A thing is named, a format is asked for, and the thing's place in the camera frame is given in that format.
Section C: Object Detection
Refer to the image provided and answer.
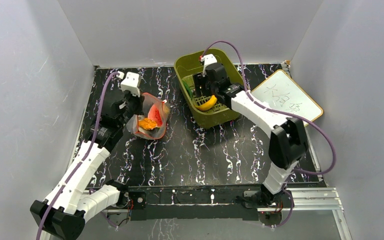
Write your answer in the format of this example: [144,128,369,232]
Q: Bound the yellow toy banana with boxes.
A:
[195,95,218,112]

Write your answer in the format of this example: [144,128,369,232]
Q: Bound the toy watermelon slice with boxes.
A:
[147,104,163,128]

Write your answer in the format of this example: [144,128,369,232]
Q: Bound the clear zip bag orange zipper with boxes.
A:
[125,92,171,140]

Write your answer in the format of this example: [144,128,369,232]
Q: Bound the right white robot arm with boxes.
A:
[192,63,309,208]

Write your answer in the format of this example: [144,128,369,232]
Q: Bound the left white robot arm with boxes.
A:
[30,90,145,240]

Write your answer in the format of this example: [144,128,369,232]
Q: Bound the green toy vegetable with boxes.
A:
[182,80,193,99]

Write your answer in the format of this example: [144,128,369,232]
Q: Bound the olive green plastic basket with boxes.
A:
[174,49,244,129]

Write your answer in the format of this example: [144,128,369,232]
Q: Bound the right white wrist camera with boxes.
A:
[199,54,218,77]

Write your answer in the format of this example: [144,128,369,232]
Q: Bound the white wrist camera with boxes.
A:
[199,54,218,77]
[118,71,141,97]

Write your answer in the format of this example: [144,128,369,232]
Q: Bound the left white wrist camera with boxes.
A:
[118,71,141,97]

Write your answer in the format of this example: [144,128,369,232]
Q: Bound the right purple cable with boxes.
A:
[199,40,337,176]

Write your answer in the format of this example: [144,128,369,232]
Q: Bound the purple cable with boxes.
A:
[35,71,125,240]
[199,40,337,176]

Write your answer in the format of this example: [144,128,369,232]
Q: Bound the small whiteboard wooden frame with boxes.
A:
[251,69,324,121]

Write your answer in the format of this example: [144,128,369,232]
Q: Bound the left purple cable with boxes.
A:
[35,71,125,240]

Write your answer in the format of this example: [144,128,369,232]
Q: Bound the black metal base rail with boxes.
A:
[46,184,344,226]

